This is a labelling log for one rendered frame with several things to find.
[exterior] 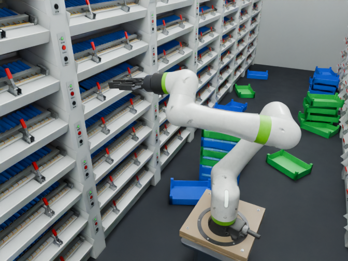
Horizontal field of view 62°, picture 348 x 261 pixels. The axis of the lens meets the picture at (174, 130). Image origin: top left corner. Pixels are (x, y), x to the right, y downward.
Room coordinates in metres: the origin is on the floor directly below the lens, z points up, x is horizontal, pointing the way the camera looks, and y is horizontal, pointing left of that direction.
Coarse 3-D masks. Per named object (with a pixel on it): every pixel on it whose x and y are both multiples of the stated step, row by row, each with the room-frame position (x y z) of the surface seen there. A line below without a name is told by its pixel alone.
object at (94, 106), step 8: (136, 64) 1.75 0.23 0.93; (144, 64) 1.73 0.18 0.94; (144, 72) 1.72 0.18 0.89; (104, 88) 1.42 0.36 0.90; (112, 96) 1.37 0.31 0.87; (120, 96) 1.44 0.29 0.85; (88, 104) 1.25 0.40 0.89; (96, 104) 1.27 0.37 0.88; (104, 104) 1.31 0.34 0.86; (88, 112) 1.20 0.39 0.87; (96, 112) 1.26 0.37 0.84
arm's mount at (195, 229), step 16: (208, 192) 1.27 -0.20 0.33; (208, 208) 1.14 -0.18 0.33; (240, 208) 1.14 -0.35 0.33; (256, 208) 1.14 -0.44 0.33; (192, 224) 1.04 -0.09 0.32; (256, 224) 1.03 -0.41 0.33; (192, 240) 0.97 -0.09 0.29; (208, 240) 0.94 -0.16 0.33; (224, 240) 0.94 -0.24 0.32; (240, 240) 0.93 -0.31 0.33; (240, 256) 0.85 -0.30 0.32
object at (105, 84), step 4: (132, 68) 1.68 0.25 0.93; (136, 68) 1.69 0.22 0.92; (124, 72) 1.60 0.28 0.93; (132, 72) 1.66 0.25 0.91; (136, 72) 1.67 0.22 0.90; (116, 76) 1.53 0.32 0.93; (120, 76) 1.55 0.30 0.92; (108, 80) 1.47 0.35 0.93; (100, 84) 1.41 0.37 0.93; (104, 84) 1.42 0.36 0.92; (92, 88) 1.35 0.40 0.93; (96, 88) 1.36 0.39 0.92; (84, 92) 1.30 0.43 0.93; (88, 92) 1.31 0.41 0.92; (92, 92) 1.33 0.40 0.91; (84, 96) 1.28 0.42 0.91; (88, 96) 1.31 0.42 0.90; (92, 96) 1.31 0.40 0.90; (84, 100) 1.26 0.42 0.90
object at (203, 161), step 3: (201, 156) 1.77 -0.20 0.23; (201, 159) 1.77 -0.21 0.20; (204, 159) 1.77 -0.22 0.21; (207, 159) 1.76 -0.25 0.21; (210, 159) 1.76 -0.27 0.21; (201, 162) 1.77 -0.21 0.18; (204, 162) 1.76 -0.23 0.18; (207, 162) 1.76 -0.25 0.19; (210, 162) 1.75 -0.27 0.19; (213, 162) 1.75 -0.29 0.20; (216, 162) 1.74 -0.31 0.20; (207, 165) 1.76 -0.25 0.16; (210, 165) 1.75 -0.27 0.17; (213, 165) 1.74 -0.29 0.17
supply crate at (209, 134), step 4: (204, 132) 1.77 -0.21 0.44; (208, 132) 1.76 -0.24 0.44; (212, 132) 1.75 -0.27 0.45; (216, 132) 1.74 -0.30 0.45; (204, 136) 1.77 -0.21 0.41; (208, 136) 1.76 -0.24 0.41; (212, 136) 1.75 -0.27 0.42; (216, 136) 1.74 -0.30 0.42; (220, 136) 1.74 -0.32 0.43; (224, 136) 1.73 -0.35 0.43; (228, 136) 1.72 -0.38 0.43; (232, 136) 1.71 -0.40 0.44; (228, 140) 1.72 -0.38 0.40; (232, 140) 1.71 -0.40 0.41; (236, 140) 1.70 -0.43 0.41
